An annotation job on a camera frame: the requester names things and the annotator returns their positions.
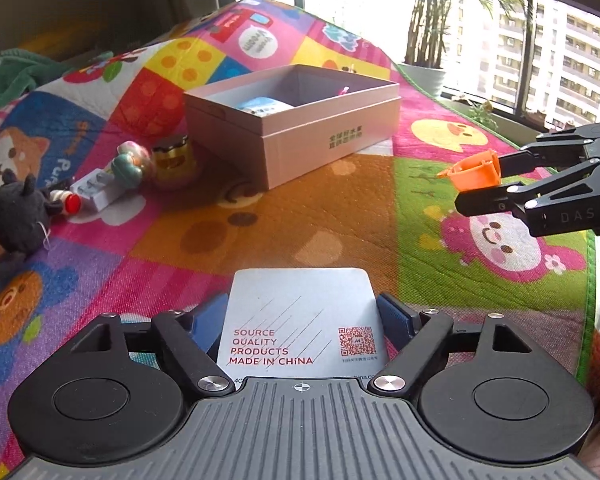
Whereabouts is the orange plastic toy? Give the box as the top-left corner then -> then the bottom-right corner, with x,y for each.
437,150 -> 502,193

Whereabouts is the white card box red text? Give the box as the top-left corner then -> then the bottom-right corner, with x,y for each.
216,268 -> 388,385

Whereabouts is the yellow pudding toy brown lid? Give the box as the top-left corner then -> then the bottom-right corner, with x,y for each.
151,134 -> 200,190

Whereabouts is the white battery case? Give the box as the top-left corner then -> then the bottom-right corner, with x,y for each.
70,168 -> 125,212

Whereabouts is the red white small bottle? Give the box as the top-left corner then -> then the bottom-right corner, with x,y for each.
50,190 -> 82,216

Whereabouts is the green pink figurine toy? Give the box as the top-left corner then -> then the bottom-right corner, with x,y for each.
110,141 -> 154,188

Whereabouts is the black plush toy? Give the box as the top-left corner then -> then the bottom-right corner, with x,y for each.
0,169 -> 65,292

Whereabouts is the blue white wipes pack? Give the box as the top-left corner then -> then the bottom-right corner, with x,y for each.
237,96 -> 294,117

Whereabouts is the small potted plant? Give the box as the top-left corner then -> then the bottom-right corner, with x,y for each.
464,100 -> 498,131

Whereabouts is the colourful cartoon play mat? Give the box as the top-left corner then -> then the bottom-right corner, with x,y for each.
0,0 -> 595,478

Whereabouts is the white plant pot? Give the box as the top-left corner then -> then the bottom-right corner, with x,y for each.
398,63 -> 445,98

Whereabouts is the pink cardboard box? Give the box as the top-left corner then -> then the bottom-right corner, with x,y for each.
183,64 -> 400,190

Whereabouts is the green towel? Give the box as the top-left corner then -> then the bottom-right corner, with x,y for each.
0,48 -> 72,109

